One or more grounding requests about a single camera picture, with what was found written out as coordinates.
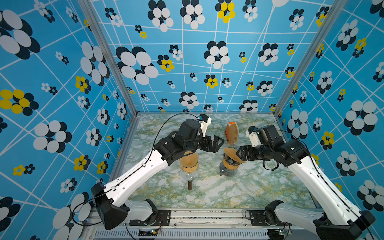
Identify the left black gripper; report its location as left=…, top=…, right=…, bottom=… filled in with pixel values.
left=185, top=133, right=226, bottom=152

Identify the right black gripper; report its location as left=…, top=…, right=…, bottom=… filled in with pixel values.
left=235, top=144, right=272, bottom=161

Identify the orange coffee filter pack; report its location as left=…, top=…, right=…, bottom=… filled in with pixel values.
left=225, top=122, right=239, bottom=146

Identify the grey glass pitcher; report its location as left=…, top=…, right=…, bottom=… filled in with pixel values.
left=219, top=167, right=238, bottom=177

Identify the grey glass dripper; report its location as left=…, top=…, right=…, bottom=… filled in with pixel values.
left=223, top=158, right=242, bottom=170

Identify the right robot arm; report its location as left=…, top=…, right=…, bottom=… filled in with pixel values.
left=237, top=125, right=376, bottom=240

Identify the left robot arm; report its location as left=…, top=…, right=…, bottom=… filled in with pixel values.
left=91, top=114, right=224, bottom=230

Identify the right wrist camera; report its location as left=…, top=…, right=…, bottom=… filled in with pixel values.
left=246, top=126, right=261, bottom=147

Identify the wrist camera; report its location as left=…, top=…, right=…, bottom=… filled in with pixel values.
left=198, top=114, right=212, bottom=138
left=246, top=126, right=261, bottom=147

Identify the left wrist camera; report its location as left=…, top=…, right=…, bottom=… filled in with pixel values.
left=198, top=114, right=212, bottom=138

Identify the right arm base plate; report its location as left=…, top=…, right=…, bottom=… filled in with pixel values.
left=245, top=210, right=292, bottom=228

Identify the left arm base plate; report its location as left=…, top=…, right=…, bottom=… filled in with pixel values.
left=129, top=210, right=172, bottom=227

